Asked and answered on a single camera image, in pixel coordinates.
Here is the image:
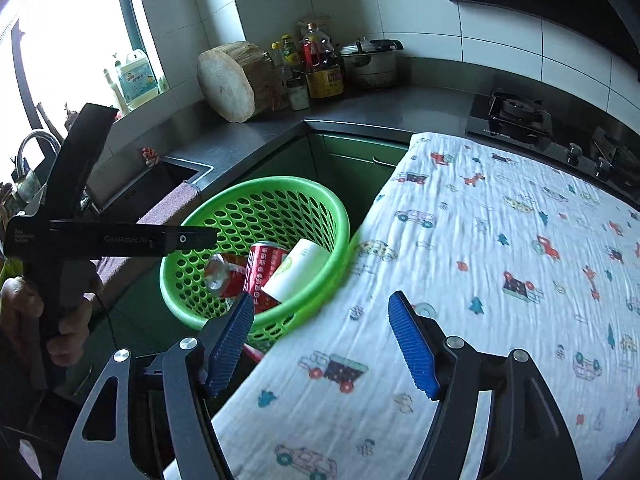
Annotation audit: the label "green plastic basket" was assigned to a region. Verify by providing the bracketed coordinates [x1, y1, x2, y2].
[159, 176, 351, 348]

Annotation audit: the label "white jar with black lid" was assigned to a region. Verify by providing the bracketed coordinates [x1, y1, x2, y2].
[286, 77, 311, 112]

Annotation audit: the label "white milk carton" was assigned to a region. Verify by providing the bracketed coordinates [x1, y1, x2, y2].
[262, 239, 326, 302]

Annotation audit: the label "detergent jug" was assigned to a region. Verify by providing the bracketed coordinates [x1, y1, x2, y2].
[116, 49, 160, 111]

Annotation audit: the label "person's left hand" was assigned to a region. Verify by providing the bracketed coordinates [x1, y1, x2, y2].
[0, 277, 94, 368]

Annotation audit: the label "round wooden chopping block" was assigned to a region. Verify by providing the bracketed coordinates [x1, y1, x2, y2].
[196, 41, 273, 124]

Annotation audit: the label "steel pot with lid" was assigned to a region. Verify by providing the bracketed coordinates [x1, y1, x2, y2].
[340, 37, 405, 90]

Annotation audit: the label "steel faucet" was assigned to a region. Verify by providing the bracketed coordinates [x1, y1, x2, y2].
[17, 130, 63, 186]

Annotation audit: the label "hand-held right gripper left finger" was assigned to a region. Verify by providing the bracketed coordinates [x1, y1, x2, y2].
[57, 292, 255, 480]

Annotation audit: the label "white printed cloth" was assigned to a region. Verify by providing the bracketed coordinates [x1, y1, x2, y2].
[162, 131, 640, 480]

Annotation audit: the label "green cap sauce bottle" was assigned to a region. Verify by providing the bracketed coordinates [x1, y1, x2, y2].
[281, 35, 301, 79]

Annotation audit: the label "black gas stove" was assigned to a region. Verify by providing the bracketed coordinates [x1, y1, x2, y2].
[465, 90, 640, 196]

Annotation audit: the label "red drink can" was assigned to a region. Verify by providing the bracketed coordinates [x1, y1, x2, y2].
[204, 252, 251, 298]
[242, 241, 288, 308]

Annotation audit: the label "small condiment bottles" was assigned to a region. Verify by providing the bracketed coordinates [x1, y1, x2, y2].
[260, 52, 292, 111]

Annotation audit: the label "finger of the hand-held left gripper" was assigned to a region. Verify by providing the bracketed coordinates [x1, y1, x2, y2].
[161, 227, 218, 257]

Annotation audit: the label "steel sink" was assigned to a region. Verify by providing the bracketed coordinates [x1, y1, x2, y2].
[92, 156, 213, 216]

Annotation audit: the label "large cooking oil bottle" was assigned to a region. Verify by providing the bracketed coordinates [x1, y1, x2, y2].
[301, 22, 346, 100]

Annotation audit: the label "window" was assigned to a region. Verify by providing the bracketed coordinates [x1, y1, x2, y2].
[0, 0, 166, 126]

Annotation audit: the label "pink towel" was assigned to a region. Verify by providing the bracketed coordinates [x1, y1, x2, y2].
[95, 180, 201, 291]

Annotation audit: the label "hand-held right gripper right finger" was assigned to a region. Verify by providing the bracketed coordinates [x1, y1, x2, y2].
[388, 290, 583, 480]

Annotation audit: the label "white bottle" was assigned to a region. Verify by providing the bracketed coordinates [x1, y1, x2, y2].
[103, 68, 128, 111]

